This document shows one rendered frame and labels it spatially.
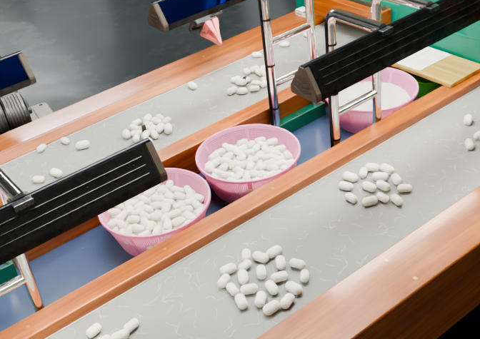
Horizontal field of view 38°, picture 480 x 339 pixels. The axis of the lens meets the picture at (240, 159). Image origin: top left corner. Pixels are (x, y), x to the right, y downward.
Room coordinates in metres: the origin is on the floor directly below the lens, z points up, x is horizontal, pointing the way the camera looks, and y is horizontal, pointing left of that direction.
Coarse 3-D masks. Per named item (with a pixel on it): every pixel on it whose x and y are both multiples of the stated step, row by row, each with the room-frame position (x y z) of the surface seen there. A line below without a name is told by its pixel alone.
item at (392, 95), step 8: (352, 88) 1.80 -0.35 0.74; (360, 88) 1.80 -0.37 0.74; (368, 88) 1.81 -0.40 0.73; (384, 88) 1.78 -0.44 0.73; (392, 88) 1.77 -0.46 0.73; (400, 88) 1.78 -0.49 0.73; (344, 96) 1.77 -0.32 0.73; (352, 96) 1.76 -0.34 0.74; (384, 96) 1.73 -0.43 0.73; (392, 96) 1.74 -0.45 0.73; (400, 96) 1.73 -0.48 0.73; (408, 96) 1.73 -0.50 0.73; (368, 104) 1.71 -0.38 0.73; (384, 104) 1.69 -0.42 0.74; (392, 104) 1.70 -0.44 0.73
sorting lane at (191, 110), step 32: (320, 32) 2.22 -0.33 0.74; (352, 32) 2.19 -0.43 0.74; (256, 64) 2.04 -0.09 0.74; (288, 64) 2.01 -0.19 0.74; (160, 96) 1.91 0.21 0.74; (192, 96) 1.88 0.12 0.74; (224, 96) 1.86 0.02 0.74; (256, 96) 1.83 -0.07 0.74; (96, 128) 1.77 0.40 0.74; (128, 128) 1.74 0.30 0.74; (192, 128) 1.69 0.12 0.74; (32, 160) 1.64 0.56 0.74; (64, 160) 1.62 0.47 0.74; (96, 160) 1.60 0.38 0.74
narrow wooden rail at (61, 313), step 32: (448, 96) 1.64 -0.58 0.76; (384, 128) 1.52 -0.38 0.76; (320, 160) 1.42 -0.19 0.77; (256, 192) 1.32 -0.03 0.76; (288, 192) 1.32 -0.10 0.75; (224, 224) 1.22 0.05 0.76; (160, 256) 1.14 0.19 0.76; (96, 288) 1.07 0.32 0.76; (128, 288) 1.08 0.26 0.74; (32, 320) 1.00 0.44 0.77; (64, 320) 1.00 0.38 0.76
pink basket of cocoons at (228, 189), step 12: (228, 132) 1.61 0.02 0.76; (240, 132) 1.62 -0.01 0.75; (252, 132) 1.61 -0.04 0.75; (264, 132) 1.60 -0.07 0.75; (276, 132) 1.59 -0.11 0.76; (288, 132) 1.56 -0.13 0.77; (204, 144) 1.56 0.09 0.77; (216, 144) 1.59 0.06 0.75; (276, 144) 1.57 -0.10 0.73; (288, 144) 1.54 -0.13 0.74; (204, 156) 1.54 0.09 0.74; (288, 168) 1.39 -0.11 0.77; (216, 180) 1.39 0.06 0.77; (252, 180) 1.36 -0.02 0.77; (264, 180) 1.36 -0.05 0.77; (216, 192) 1.44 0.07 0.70; (228, 192) 1.40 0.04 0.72; (240, 192) 1.38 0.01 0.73
